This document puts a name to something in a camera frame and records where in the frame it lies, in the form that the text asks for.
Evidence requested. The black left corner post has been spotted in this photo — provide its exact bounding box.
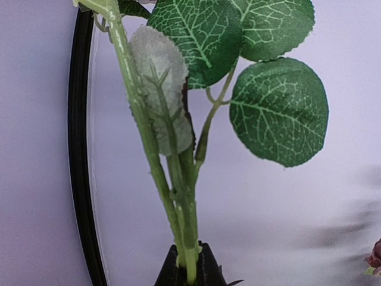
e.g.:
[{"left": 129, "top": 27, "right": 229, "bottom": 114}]
[{"left": 67, "top": 10, "right": 108, "bottom": 286}]

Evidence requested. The white rose flower stem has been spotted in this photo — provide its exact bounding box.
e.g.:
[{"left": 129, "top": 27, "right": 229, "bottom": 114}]
[{"left": 73, "top": 1, "right": 329, "bottom": 285}]

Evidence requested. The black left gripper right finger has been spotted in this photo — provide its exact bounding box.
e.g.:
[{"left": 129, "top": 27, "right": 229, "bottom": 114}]
[{"left": 196, "top": 241, "right": 227, "bottom": 286}]

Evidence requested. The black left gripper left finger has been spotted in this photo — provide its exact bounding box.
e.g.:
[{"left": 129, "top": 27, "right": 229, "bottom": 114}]
[{"left": 154, "top": 244, "right": 186, "bottom": 286}]

